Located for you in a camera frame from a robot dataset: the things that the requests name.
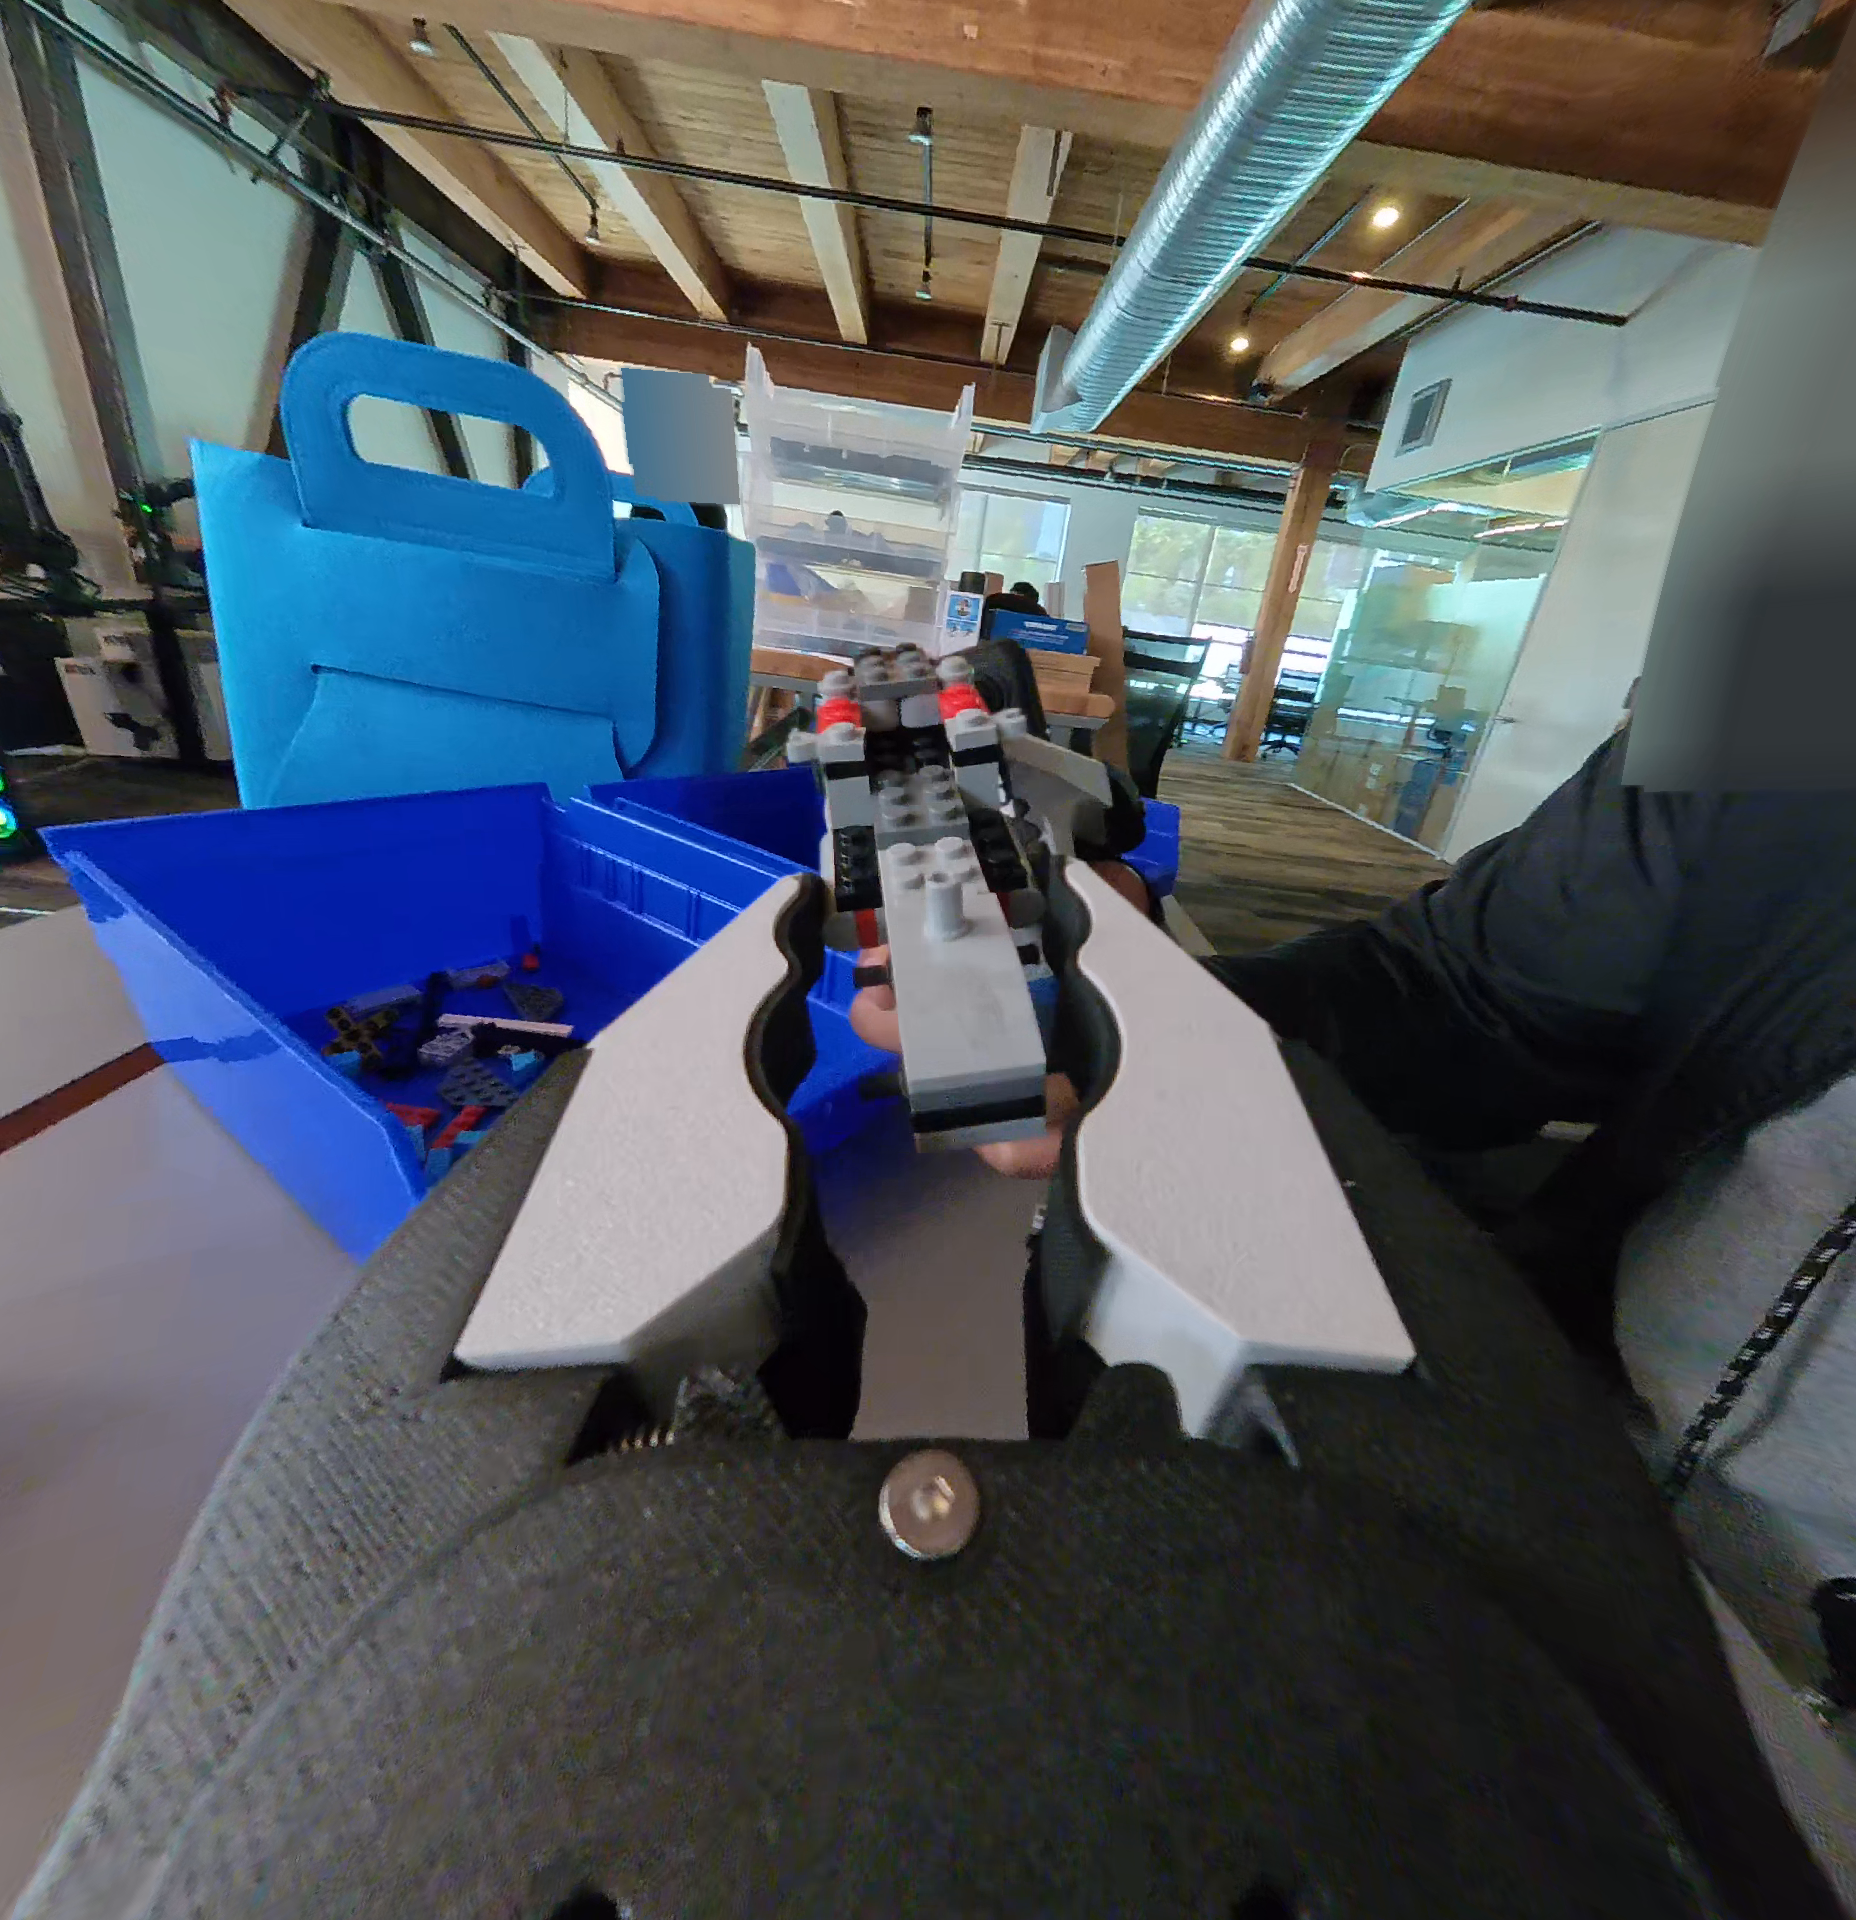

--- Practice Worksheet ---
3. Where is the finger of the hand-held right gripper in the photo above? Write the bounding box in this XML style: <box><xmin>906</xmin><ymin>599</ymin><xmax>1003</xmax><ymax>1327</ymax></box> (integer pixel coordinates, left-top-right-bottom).
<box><xmin>1004</xmin><ymin>732</ymin><xmax>1116</xmax><ymax>871</ymax></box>

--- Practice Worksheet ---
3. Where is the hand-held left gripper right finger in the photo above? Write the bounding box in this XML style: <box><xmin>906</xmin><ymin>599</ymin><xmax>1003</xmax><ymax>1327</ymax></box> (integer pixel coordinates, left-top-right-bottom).
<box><xmin>1027</xmin><ymin>863</ymin><xmax>1417</xmax><ymax>1443</ymax></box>

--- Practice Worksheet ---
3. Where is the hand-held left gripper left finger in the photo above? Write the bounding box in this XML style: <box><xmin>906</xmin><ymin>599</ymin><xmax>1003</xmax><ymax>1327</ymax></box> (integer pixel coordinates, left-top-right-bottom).
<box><xmin>452</xmin><ymin>874</ymin><xmax>872</xmax><ymax>1443</ymax></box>

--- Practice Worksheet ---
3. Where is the pile of toy bricks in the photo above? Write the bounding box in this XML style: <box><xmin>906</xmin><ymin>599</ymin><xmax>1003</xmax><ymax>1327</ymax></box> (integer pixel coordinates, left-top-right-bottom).
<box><xmin>321</xmin><ymin>960</ymin><xmax>578</xmax><ymax>1158</ymax></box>

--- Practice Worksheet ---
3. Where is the grey toy brick vehicle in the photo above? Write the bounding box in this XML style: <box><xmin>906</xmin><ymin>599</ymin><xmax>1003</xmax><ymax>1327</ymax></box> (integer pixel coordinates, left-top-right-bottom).
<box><xmin>786</xmin><ymin>641</ymin><xmax>1073</xmax><ymax>1158</ymax></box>

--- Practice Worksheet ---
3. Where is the blue plastic bin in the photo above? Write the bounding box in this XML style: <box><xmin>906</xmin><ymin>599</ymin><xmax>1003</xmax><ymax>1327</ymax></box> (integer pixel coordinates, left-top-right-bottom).
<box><xmin>42</xmin><ymin>781</ymin><xmax>903</xmax><ymax>1252</ymax></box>
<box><xmin>585</xmin><ymin>765</ymin><xmax>1182</xmax><ymax>909</ymax></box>

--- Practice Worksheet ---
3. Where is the grey desk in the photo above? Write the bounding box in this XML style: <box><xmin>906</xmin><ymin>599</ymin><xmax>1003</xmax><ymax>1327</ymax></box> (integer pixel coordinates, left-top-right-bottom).
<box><xmin>0</xmin><ymin>908</ymin><xmax>1051</xmax><ymax>1920</ymax></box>

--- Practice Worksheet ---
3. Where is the person's right hand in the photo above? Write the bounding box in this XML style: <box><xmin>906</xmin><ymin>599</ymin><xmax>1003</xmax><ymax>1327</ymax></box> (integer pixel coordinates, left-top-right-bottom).
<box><xmin>849</xmin><ymin>980</ymin><xmax>1078</xmax><ymax>1185</ymax></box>

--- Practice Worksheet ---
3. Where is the black office chair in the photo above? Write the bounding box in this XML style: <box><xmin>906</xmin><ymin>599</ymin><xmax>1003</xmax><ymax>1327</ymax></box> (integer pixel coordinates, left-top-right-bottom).
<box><xmin>1113</xmin><ymin>629</ymin><xmax>1218</xmax><ymax>799</ymax></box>

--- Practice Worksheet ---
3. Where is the clear plastic drawer stack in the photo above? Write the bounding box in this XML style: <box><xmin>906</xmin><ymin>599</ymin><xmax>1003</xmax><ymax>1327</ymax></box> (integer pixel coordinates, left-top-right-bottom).
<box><xmin>741</xmin><ymin>347</ymin><xmax>973</xmax><ymax>660</ymax></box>

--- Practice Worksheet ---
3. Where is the person's grey hoodie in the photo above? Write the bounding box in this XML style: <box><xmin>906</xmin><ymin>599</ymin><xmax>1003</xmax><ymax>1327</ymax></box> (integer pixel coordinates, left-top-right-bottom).
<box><xmin>1610</xmin><ymin>1052</ymin><xmax>1856</xmax><ymax>1920</ymax></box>

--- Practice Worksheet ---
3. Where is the blue felt bag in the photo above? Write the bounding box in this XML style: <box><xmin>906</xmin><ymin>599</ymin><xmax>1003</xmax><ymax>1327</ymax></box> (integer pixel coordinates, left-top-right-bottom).
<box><xmin>191</xmin><ymin>333</ymin><xmax>758</xmax><ymax>813</ymax></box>

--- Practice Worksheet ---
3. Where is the black white drawstring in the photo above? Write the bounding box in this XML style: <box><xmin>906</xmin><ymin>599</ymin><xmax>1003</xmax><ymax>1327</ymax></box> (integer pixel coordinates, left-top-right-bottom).
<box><xmin>1664</xmin><ymin>1158</ymin><xmax>1856</xmax><ymax>1504</ymax></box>

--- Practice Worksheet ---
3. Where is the silver air duct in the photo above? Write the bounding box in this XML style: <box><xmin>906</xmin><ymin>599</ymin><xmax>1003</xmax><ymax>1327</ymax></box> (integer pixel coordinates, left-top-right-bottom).
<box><xmin>1039</xmin><ymin>0</ymin><xmax>1471</xmax><ymax>438</ymax></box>

